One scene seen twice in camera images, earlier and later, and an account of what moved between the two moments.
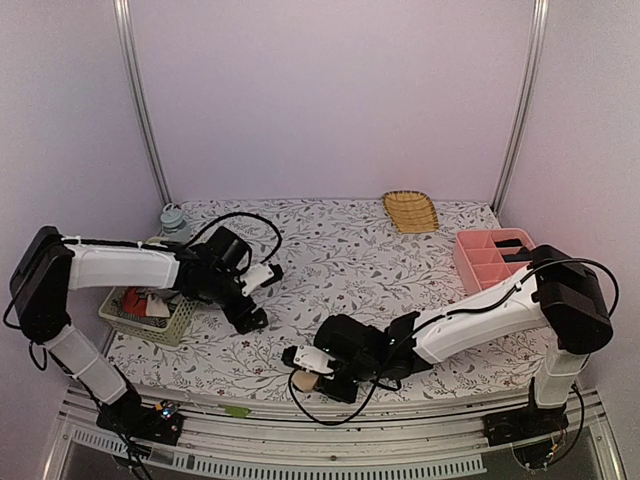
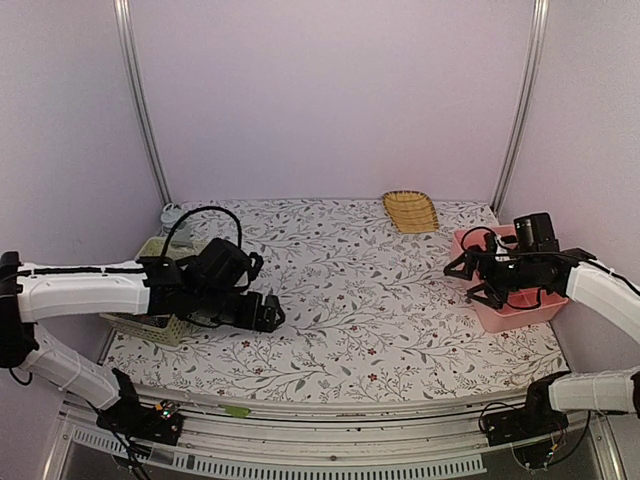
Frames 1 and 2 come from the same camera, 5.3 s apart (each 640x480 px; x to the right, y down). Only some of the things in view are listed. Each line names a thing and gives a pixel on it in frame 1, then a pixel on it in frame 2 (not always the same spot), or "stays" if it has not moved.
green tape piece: x=235 y=411 stays
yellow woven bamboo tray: x=411 y=211 stays
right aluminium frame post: x=528 y=89 stays
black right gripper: x=345 y=394 to x=496 y=296
